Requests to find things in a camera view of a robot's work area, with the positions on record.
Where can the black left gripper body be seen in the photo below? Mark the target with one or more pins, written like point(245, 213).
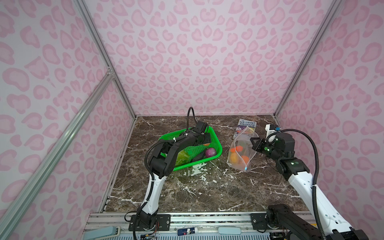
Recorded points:
point(205, 138)

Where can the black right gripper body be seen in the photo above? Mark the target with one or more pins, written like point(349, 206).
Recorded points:
point(268, 148)

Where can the dark purple eggplant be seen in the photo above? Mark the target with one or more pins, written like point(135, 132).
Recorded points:
point(199, 157)

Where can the orange toy pumpkin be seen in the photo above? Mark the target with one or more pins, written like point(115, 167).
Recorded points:
point(246, 159)

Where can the clear zip top bag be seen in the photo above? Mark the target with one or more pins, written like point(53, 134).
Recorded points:
point(244, 140)

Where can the orange carrot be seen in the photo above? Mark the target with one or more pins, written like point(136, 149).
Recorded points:
point(236, 149)

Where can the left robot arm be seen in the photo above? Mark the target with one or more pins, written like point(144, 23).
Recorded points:
point(160, 161)

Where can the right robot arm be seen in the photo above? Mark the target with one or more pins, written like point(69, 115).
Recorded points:
point(330, 224)

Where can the green plastic perforated basket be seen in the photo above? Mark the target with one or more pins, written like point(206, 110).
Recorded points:
point(195, 150)

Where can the green cabbage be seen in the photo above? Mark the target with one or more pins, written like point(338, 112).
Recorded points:
point(183, 158)

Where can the grey oval pad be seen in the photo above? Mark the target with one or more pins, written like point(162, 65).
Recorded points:
point(229, 231)

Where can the grey teal device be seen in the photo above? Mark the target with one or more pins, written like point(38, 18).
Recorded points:
point(102, 233)

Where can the aluminium mounting rail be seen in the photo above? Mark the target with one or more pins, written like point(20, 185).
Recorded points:
point(252, 224)

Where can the right aluminium corner post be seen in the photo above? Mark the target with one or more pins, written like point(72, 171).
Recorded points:
point(327, 21)

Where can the aluminium corner frame post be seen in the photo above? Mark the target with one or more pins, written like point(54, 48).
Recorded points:
point(91, 26)

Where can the aluminium diagonal frame bar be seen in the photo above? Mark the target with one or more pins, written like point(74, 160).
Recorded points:
point(21, 204)

